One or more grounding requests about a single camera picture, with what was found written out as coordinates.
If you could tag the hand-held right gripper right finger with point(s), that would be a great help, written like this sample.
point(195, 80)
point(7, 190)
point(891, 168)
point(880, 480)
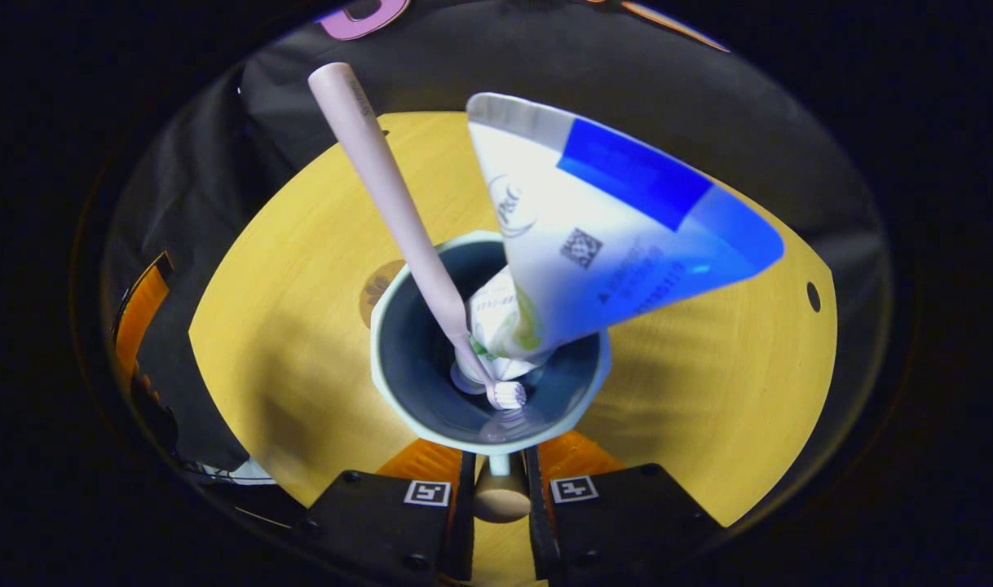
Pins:
point(537, 522)

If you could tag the black backdrop cloth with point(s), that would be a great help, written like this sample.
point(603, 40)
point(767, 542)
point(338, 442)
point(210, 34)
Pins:
point(545, 49)

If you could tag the pale pink toothbrush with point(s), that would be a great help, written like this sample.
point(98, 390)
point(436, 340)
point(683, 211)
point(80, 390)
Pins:
point(382, 179)

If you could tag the white and blue toothpaste tube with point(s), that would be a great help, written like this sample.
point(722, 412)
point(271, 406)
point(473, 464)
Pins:
point(611, 228)

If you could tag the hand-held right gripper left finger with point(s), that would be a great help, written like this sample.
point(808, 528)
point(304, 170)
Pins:
point(464, 522)

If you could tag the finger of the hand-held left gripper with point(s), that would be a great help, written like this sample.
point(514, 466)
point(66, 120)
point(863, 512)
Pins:
point(142, 310)

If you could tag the round wooden coaster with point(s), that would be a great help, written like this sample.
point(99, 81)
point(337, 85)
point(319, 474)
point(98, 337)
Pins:
point(378, 289)

